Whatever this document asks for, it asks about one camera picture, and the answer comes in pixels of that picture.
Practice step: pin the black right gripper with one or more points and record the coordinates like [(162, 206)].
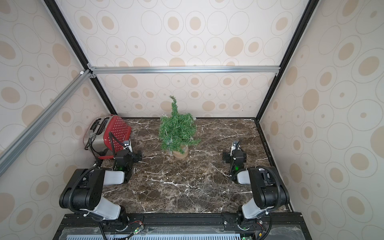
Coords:
[(235, 155)]

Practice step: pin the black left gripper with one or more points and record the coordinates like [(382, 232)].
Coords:
[(136, 158)]

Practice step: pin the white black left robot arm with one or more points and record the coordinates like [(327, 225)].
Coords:
[(83, 193)]

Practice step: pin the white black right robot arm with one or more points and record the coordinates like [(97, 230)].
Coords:
[(268, 190)]

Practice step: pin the small green christmas tree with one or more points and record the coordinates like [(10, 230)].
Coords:
[(185, 152)]

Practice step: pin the red polka dot toaster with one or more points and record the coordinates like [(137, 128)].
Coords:
[(106, 135)]

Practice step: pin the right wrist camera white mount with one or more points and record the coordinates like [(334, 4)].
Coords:
[(235, 145)]

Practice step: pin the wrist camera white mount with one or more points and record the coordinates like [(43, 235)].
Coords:
[(235, 145), (127, 145)]

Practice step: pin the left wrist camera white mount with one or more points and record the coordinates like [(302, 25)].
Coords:
[(127, 145)]

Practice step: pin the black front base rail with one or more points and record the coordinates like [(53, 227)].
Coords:
[(224, 226)]

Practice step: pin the horizontal aluminium back rail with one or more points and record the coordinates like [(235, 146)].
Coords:
[(186, 70)]

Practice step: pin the aluminium left wall rail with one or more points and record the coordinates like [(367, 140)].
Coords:
[(25, 138)]

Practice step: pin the black left corner frame post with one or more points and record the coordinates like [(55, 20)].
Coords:
[(76, 48)]

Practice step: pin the black corner frame post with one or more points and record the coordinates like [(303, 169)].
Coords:
[(76, 48), (302, 25)]

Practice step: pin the black right corner frame post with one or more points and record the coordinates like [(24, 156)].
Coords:
[(302, 25)]

